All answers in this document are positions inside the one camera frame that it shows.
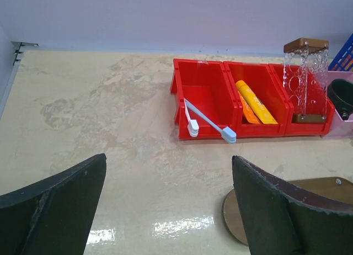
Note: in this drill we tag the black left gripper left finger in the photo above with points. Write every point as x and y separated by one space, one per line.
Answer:
53 215

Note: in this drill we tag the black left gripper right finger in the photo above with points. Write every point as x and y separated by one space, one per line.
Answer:
282 218

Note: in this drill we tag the dark green mug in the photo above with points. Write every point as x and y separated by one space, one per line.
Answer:
340 94

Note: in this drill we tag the clear acrylic toothbrush holder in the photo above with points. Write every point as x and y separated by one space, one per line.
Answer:
311 55

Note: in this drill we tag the oval wooden tray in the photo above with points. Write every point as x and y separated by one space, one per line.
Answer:
335 188

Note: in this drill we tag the yellow toothpaste tube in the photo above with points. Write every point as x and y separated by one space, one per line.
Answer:
256 105

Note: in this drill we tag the orange toothpaste tube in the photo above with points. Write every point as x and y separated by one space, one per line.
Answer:
248 113

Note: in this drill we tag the white toothbrush left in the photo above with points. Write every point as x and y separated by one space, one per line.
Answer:
193 127

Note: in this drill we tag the pink drawer box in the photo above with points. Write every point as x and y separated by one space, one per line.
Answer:
339 129

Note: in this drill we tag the red bin right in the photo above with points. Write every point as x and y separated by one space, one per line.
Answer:
310 112

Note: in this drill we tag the red bin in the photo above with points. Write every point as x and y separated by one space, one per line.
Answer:
310 112
206 86
262 82

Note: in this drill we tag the red bin middle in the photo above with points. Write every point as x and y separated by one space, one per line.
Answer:
262 82

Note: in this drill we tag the red bin left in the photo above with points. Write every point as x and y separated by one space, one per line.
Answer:
206 86

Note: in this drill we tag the blue plastic basket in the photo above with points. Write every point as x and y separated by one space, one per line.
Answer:
343 60

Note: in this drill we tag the aluminium frame rail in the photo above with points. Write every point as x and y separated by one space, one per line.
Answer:
19 48

